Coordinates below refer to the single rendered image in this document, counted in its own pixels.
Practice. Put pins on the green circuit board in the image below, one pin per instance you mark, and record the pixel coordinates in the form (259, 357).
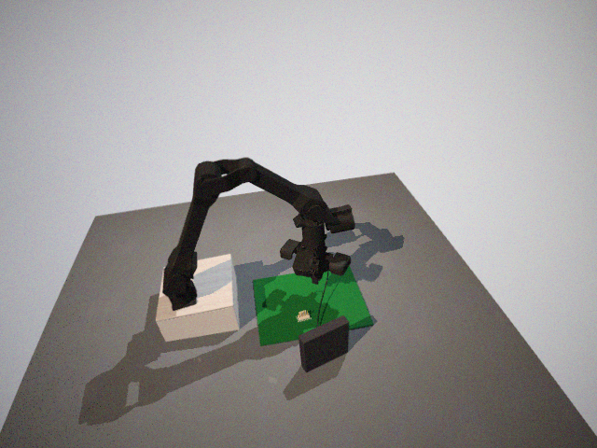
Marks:
(288, 305)

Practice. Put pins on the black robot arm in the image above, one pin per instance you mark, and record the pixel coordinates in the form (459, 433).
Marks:
(207, 186)

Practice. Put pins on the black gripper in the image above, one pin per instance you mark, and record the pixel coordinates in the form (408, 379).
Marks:
(337, 264)

